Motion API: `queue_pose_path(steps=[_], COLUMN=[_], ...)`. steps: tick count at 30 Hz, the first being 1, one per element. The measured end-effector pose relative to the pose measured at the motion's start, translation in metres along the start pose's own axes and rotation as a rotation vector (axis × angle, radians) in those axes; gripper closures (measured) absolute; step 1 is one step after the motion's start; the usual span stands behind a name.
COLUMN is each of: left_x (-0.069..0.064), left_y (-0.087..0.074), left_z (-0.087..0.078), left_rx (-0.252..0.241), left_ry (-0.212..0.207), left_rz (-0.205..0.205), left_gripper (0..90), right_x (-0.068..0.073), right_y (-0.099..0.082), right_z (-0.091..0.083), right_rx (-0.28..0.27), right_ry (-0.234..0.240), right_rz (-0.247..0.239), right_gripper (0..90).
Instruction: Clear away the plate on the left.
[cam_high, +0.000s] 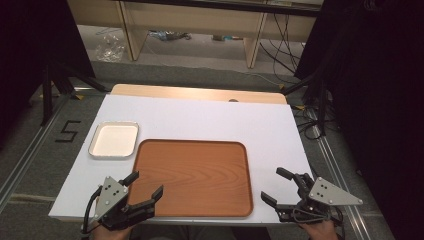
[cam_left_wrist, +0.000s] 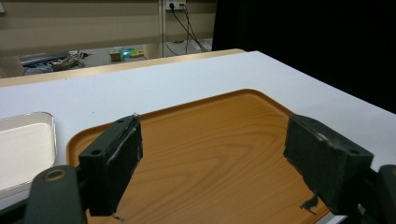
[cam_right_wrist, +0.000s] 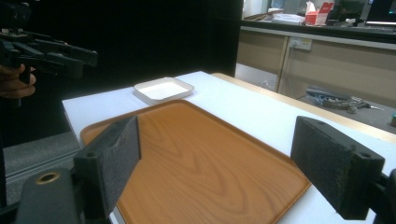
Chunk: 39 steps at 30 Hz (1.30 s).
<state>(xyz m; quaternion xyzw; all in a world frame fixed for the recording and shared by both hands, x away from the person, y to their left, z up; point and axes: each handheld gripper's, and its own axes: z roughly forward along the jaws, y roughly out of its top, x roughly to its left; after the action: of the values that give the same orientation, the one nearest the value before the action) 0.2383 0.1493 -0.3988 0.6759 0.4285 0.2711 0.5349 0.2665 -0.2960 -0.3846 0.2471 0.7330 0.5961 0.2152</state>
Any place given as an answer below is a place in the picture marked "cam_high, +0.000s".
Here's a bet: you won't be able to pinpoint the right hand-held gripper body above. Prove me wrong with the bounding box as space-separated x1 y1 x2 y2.
279 172 364 224

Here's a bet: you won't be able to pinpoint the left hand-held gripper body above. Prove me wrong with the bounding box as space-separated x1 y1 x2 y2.
94 175 156 232

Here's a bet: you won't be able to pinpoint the person's right hand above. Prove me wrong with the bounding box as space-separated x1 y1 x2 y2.
299 219 340 240

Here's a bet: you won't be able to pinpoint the person's left hand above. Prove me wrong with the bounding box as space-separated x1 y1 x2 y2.
92 223 134 240

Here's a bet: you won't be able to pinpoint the brown wooden serving tray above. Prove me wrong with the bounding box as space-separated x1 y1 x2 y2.
127 138 254 218

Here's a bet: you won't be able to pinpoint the white rectangular metal-rimmed tray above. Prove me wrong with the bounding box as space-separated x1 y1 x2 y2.
88 120 140 159

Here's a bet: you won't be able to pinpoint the black metal stand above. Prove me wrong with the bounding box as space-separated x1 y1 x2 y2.
39 61 110 127
282 73 330 137

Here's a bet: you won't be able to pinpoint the white table cover board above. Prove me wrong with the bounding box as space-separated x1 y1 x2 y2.
48 93 314 225

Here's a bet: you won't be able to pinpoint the light wooden table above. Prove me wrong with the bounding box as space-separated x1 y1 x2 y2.
110 83 288 105

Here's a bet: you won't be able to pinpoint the black curtain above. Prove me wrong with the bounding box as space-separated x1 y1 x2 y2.
0 0 97 149
294 0 424 240

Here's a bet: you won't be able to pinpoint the clear plastic bag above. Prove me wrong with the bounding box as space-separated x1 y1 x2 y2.
94 32 127 63

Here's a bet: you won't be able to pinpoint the crumpled bluish plastic wrap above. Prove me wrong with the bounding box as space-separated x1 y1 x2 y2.
147 29 193 42

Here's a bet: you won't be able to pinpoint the light wooden shelf unit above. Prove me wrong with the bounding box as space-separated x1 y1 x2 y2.
67 0 324 70

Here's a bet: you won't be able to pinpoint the metal floor rail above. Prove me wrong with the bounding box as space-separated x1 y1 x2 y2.
306 108 373 240
0 87 88 212

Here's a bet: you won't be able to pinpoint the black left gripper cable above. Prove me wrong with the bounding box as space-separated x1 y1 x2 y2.
80 185 103 236

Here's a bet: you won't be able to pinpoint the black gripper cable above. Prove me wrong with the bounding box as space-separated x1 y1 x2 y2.
80 185 103 236
290 203 346 234

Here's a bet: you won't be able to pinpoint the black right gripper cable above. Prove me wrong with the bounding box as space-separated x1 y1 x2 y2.
290 203 346 234

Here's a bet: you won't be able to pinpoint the bundle of black floor cables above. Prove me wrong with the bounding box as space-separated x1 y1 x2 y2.
291 103 334 142

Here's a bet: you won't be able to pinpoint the black cables under shelf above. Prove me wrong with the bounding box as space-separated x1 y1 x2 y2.
259 12 305 76

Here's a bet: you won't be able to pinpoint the thin white floor cable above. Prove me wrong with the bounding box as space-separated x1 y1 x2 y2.
142 35 285 88

